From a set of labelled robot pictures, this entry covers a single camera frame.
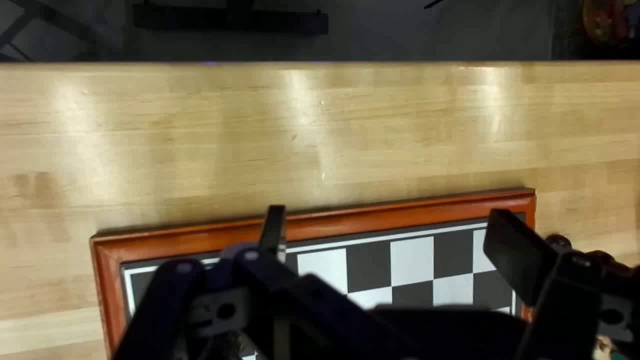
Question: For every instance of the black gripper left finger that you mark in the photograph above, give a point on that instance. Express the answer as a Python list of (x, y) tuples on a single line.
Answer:
[(273, 231)]

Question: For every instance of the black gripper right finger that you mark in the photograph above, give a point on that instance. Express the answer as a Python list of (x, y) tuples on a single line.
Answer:
[(521, 256)]

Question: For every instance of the chessboard with red wooden frame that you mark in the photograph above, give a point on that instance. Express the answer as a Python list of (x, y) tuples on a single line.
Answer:
[(200, 240)]

